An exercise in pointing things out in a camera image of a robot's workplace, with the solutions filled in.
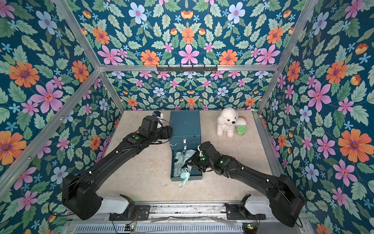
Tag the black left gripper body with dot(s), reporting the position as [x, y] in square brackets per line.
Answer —
[162, 133]

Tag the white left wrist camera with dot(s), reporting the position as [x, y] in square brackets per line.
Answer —
[160, 116]

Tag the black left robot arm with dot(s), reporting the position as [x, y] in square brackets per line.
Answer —
[79, 192]

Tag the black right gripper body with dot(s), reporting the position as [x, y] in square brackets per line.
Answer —
[194, 165]

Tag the white plush dog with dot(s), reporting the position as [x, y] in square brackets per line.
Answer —
[227, 123]

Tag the green lidded cup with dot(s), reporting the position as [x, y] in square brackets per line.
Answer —
[241, 130]

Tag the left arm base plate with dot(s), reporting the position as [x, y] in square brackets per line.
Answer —
[138, 212]

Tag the teal bottom drawer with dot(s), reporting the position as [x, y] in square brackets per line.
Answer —
[195, 174]

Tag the mint green umbrella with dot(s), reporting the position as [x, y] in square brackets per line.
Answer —
[179, 161]
[186, 168]

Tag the teal drawer cabinet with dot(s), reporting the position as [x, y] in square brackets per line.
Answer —
[186, 130]

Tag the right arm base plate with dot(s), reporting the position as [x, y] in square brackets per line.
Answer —
[235, 212]

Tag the black wall hook rail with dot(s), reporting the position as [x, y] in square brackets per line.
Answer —
[187, 68]

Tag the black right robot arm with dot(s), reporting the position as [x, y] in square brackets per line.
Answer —
[285, 199]

